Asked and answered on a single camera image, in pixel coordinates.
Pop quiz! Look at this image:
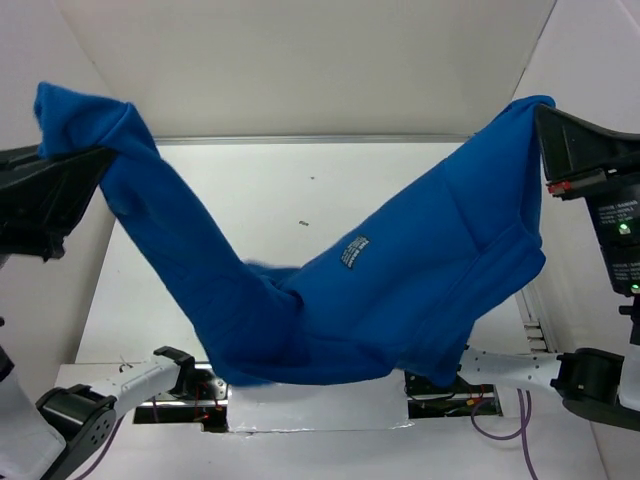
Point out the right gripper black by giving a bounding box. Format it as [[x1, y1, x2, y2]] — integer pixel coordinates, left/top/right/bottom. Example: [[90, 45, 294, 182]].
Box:
[[519, 95, 640, 287]]

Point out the blue zip jacket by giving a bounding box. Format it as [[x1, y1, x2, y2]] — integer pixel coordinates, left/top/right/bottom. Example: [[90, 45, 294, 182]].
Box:
[[34, 82, 554, 386]]

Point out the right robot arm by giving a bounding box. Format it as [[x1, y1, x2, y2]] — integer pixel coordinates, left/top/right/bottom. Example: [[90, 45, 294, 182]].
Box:
[[436, 105, 639, 431]]

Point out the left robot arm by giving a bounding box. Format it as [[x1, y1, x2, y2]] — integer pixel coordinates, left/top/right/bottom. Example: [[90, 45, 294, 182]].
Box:
[[1, 146, 198, 479]]

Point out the silver tape patch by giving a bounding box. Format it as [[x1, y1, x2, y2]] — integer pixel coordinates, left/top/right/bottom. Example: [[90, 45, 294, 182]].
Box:
[[227, 374, 412, 433]]

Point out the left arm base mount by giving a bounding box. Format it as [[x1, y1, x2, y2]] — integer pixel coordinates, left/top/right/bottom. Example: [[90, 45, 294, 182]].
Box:
[[133, 362, 231, 433]]

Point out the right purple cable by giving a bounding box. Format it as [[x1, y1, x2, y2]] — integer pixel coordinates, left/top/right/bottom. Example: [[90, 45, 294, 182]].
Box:
[[469, 387, 539, 480]]

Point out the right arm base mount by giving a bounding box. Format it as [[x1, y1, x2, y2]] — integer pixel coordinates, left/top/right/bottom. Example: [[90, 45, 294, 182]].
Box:
[[404, 372, 502, 420]]

